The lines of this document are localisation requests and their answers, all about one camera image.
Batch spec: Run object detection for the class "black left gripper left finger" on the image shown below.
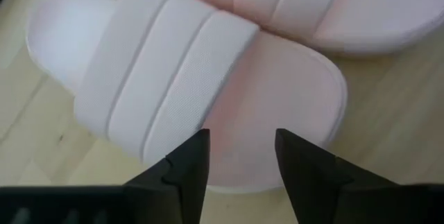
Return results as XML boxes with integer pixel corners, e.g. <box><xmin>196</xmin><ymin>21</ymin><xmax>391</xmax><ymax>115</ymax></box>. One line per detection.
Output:
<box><xmin>123</xmin><ymin>128</ymin><xmax>212</xmax><ymax>224</ymax></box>

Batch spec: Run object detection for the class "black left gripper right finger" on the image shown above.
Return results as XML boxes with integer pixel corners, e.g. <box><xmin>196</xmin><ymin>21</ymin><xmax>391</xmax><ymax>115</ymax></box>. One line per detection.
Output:
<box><xmin>275</xmin><ymin>128</ymin><xmax>417</xmax><ymax>224</ymax></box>

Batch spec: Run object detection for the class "pink slide sandal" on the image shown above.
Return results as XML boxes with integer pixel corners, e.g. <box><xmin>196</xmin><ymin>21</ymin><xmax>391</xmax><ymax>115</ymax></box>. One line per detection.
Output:
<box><xmin>152</xmin><ymin>0</ymin><xmax>444</xmax><ymax>57</ymax></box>
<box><xmin>25</xmin><ymin>0</ymin><xmax>349</xmax><ymax>194</ymax></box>

